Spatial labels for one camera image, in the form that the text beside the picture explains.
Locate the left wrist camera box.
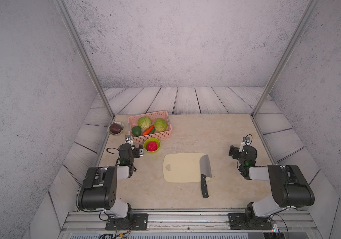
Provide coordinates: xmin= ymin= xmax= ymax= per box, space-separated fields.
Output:
xmin=125 ymin=135 xmax=134 ymax=145

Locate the black handled cleaver knife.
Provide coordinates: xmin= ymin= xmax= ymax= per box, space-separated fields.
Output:
xmin=199 ymin=154 xmax=212 ymax=199

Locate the aluminium frame post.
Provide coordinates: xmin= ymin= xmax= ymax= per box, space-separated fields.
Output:
xmin=251 ymin=0 xmax=320 ymax=119
xmin=54 ymin=0 xmax=115 ymax=118

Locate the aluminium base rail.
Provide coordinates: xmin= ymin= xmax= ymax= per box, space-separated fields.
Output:
xmin=59 ymin=209 xmax=322 ymax=239

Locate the patterned ceramic cup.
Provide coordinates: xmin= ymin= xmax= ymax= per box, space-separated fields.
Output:
xmin=108 ymin=122 xmax=125 ymax=135

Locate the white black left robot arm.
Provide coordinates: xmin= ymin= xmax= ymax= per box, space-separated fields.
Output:
xmin=76 ymin=143 xmax=144 ymax=221

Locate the purple eggplant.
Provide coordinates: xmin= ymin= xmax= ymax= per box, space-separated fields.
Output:
xmin=109 ymin=123 xmax=124 ymax=134

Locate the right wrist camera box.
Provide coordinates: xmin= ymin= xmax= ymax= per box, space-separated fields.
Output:
xmin=239 ymin=134 xmax=252 ymax=152

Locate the orange carrot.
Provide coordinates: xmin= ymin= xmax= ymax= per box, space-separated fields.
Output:
xmin=142 ymin=125 xmax=156 ymax=135

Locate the right green cabbage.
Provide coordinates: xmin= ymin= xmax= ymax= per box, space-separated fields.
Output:
xmin=154 ymin=119 xmax=168 ymax=132

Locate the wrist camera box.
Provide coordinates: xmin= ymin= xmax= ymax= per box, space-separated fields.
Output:
xmin=125 ymin=135 xmax=134 ymax=145
xmin=239 ymin=134 xmax=252 ymax=152

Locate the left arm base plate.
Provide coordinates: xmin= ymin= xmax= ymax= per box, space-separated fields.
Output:
xmin=105 ymin=213 xmax=149 ymax=231

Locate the aluminium right frame post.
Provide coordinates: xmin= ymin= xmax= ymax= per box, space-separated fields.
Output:
xmin=251 ymin=0 xmax=320 ymax=119

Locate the red pomegranate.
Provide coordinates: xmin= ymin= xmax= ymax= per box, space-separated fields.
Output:
xmin=146 ymin=141 xmax=158 ymax=152

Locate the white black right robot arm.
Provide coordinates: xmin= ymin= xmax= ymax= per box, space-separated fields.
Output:
xmin=228 ymin=145 xmax=315 ymax=220

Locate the pink plastic basket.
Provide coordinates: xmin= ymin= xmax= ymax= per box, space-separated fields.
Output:
xmin=128 ymin=111 xmax=172 ymax=143

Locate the green avocado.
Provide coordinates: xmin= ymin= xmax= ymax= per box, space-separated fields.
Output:
xmin=132 ymin=126 xmax=142 ymax=137

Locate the cream plastic cutting board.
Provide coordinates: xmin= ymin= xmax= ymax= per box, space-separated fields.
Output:
xmin=163 ymin=153 xmax=205 ymax=183

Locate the aluminium left frame post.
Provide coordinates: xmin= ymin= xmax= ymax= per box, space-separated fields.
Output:
xmin=54 ymin=0 xmax=115 ymax=118

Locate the green cabbage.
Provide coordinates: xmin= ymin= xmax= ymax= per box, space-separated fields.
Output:
xmin=154 ymin=119 xmax=168 ymax=132
xmin=138 ymin=117 xmax=152 ymax=130

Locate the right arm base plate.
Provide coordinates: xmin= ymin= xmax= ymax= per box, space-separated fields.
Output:
xmin=228 ymin=213 xmax=273 ymax=230

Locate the lime green bowl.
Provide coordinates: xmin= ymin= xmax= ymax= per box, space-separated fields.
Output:
xmin=143 ymin=137 xmax=161 ymax=153

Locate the left green cabbage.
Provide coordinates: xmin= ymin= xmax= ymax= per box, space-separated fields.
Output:
xmin=138 ymin=117 xmax=152 ymax=130

